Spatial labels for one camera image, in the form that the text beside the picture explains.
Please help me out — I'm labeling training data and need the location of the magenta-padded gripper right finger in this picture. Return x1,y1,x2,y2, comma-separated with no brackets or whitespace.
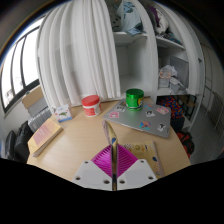
115,143,159,192

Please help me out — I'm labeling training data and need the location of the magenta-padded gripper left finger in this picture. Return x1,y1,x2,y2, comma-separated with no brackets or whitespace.
71,143,115,192

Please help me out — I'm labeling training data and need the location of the silver laptop with stickers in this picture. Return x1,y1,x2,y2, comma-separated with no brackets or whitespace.
102,96,172,139

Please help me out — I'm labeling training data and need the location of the white jar with red lid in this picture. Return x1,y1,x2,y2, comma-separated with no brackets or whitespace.
81,94,103,118

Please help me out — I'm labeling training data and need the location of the small white teal box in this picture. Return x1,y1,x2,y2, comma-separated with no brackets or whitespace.
52,103,74,123

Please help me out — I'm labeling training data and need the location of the red and black bag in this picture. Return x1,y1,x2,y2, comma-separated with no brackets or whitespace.
176,130,195,158

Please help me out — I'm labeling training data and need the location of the green round canister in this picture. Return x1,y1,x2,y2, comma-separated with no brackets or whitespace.
125,88,145,112

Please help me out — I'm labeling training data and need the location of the yellow book with pink label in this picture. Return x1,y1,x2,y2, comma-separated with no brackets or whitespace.
27,117,64,158

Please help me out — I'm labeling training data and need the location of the colourful patterned bag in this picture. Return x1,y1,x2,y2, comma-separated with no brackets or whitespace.
156,95,186,133

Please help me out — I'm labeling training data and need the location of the white radiator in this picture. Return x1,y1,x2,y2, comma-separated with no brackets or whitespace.
27,106,53,133

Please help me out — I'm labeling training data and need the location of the black backpack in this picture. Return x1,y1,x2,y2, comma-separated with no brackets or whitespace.
12,120,35,164

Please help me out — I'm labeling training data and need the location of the brown cardboard box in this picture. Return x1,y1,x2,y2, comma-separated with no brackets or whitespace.
21,85,46,110

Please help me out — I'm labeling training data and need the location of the white curtain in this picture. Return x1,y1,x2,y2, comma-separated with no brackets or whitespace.
35,0,122,109

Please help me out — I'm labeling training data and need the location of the white shelf unit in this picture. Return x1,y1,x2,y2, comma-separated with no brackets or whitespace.
105,0,206,134

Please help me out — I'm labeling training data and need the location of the black-framed window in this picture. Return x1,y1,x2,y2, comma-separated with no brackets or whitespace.
0,25,42,115

